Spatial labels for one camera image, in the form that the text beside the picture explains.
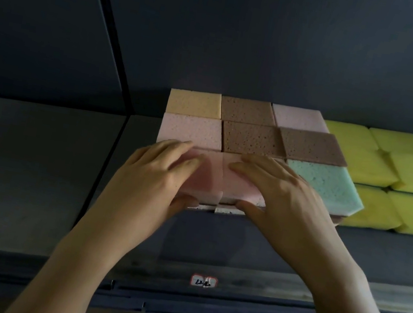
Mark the dark metal shelf upright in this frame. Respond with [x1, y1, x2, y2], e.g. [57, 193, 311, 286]
[59, 0, 154, 116]

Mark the person's left hand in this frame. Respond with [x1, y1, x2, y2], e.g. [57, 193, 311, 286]
[88, 128, 210, 257]

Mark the pink sponge block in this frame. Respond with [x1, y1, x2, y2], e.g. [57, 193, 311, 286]
[214, 151, 289, 216]
[176, 145, 231, 208]

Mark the white shelf label sticker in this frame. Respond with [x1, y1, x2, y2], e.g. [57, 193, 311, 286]
[190, 273, 218, 290]

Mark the dark shelf edge rail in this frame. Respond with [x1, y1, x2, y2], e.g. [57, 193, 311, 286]
[0, 212, 413, 313]

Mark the person's left forearm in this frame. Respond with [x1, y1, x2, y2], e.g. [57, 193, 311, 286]
[4, 196, 164, 313]

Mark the person's right hand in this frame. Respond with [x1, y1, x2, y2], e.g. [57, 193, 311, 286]
[209, 150, 379, 298]

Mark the pile of coloured porous sponges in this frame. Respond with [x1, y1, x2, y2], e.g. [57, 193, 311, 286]
[145, 84, 380, 240]

